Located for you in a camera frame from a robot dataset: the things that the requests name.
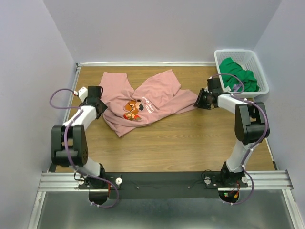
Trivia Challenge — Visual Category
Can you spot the pink printed t shirt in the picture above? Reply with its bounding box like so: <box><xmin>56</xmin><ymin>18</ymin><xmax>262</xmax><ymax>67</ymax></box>
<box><xmin>100</xmin><ymin>70</ymin><xmax>197</xmax><ymax>137</ymax></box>

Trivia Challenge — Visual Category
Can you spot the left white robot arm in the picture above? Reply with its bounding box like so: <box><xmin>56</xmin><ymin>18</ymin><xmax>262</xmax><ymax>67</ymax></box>
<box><xmin>49</xmin><ymin>86</ymin><xmax>110</xmax><ymax>189</ymax></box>

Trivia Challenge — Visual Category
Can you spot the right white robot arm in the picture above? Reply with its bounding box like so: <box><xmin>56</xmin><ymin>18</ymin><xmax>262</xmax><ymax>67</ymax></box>
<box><xmin>194</xmin><ymin>75</ymin><xmax>270</xmax><ymax>187</ymax></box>

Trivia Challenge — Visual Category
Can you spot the white back edge strip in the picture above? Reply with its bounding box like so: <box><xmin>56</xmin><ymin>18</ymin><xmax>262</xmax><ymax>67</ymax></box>
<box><xmin>76</xmin><ymin>62</ymin><xmax>216</xmax><ymax>67</ymax></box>

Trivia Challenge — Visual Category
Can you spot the green t shirt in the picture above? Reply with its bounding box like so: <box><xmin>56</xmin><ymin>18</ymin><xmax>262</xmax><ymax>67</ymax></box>
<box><xmin>219</xmin><ymin>57</ymin><xmax>260</xmax><ymax>92</ymax></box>

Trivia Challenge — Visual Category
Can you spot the white plastic basket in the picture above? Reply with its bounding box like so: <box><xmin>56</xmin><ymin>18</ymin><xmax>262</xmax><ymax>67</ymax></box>
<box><xmin>214</xmin><ymin>49</ymin><xmax>269</xmax><ymax>98</ymax></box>

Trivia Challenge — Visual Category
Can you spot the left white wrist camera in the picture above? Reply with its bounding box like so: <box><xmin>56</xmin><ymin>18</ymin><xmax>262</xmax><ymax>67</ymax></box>
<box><xmin>73</xmin><ymin>87</ymin><xmax>88</xmax><ymax>102</ymax></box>

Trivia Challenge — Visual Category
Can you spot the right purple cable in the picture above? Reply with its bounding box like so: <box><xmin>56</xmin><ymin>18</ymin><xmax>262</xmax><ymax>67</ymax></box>
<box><xmin>208</xmin><ymin>73</ymin><xmax>270</xmax><ymax>206</ymax></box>

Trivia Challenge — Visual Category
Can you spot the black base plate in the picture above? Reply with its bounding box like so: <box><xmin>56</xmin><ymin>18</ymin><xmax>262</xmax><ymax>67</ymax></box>
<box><xmin>77</xmin><ymin>169</ymin><xmax>249</xmax><ymax>205</ymax></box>

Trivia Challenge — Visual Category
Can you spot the aluminium left side rail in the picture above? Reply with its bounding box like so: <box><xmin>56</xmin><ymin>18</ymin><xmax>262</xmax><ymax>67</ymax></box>
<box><xmin>48</xmin><ymin>65</ymin><xmax>81</xmax><ymax>172</ymax></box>

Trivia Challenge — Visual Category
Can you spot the aluminium rail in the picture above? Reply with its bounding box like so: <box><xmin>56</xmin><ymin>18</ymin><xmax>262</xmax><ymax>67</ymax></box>
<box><xmin>48</xmin><ymin>65</ymin><xmax>81</xmax><ymax>172</ymax></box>
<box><xmin>38</xmin><ymin>170</ymin><xmax>293</xmax><ymax>192</ymax></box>

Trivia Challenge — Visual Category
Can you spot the aluminium front rail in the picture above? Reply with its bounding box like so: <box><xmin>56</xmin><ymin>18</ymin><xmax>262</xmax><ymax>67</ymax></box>
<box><xmin>38</xmin><ymin>170</ymin><xmax>293</xmax><ymax>192</ymax></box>

